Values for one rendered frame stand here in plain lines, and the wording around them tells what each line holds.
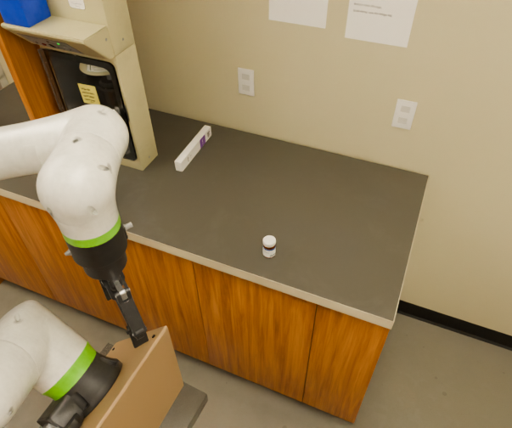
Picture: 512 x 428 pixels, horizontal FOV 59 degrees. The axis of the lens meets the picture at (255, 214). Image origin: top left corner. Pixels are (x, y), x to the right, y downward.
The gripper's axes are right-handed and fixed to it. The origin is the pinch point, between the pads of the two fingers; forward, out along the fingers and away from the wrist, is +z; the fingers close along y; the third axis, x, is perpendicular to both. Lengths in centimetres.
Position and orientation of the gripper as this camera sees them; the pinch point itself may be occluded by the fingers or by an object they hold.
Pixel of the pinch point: (126, 315)
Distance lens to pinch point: 97.1
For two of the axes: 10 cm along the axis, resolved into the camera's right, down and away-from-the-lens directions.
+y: -5.8, -5.7, 5.8
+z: 0.1, 7.1, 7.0
